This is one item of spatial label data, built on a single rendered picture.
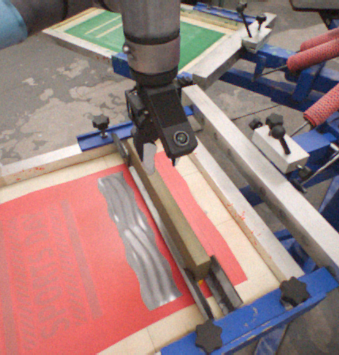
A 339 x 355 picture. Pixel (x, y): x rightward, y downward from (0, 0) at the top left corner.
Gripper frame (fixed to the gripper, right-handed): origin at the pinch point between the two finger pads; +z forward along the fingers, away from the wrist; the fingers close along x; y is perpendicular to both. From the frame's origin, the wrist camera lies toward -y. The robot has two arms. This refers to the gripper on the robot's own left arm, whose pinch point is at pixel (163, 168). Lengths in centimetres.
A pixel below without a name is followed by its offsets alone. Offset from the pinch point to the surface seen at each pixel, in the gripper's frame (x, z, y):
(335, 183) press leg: -134, 107, 30
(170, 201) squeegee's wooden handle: 0.4, 6.0, -3.8
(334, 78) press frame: -69, 10, 20
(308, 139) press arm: -39.3, 8.1, -0.1
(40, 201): 25.5, 16.0, 17.1
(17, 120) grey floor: 44, 109, 195
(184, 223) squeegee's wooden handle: 0.4, 6.0, -9.6
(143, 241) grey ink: 7.2, 16.0, -4.1
